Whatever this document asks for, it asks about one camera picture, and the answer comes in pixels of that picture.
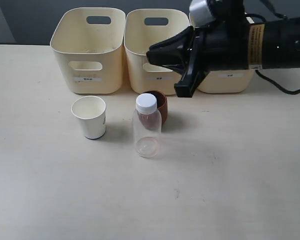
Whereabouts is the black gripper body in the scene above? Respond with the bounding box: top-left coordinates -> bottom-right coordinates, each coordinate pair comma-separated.
192,18 -> 251,74

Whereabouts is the brown wooden cup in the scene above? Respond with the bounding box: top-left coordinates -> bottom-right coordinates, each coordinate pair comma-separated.
142,90 -> 168,130

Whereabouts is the clear bottle white cap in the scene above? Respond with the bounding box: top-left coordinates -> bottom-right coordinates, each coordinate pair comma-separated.
132,93 -> 162,158

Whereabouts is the white paper cup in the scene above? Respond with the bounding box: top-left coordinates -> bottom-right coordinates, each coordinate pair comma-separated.
71,95 -> 107,140

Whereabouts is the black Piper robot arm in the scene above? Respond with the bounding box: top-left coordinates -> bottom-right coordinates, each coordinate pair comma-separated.
146,17 -> 300,98

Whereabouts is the cream middle plastic bin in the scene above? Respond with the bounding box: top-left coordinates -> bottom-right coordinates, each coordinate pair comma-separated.
123,9 -> 193,96

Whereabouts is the cream plastic bin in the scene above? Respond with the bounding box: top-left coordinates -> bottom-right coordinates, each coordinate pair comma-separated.
50,7 -> 126,94
189,14 -> 256,95
123,9 -> 193,96

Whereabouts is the cream right plastic bin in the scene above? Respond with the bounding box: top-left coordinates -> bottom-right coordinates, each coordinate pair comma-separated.
189,14 -> 256,95

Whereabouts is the cream left plastic bin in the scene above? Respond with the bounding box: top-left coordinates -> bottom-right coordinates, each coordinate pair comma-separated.
50,7 -> 126,94

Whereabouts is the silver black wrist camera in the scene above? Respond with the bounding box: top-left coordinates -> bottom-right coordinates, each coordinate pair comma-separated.
189,0 -> 246,28

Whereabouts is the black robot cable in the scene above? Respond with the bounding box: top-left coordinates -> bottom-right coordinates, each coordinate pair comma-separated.
244,0 -> 300,96

